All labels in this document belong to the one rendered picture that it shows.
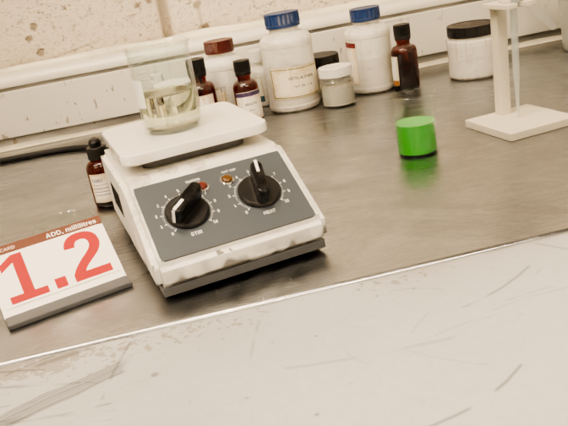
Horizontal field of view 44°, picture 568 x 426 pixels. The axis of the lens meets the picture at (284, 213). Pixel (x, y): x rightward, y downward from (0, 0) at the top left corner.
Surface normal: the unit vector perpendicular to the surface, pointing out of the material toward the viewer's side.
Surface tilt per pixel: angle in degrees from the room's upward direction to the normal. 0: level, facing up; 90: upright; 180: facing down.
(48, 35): 90
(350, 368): 0
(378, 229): 0
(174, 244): 30
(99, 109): 90
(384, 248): 0
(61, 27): 90
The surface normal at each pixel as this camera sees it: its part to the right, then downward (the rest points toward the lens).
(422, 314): -0.16, -0.92
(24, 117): 0.18, 0.32
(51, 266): 0.18, -0.55
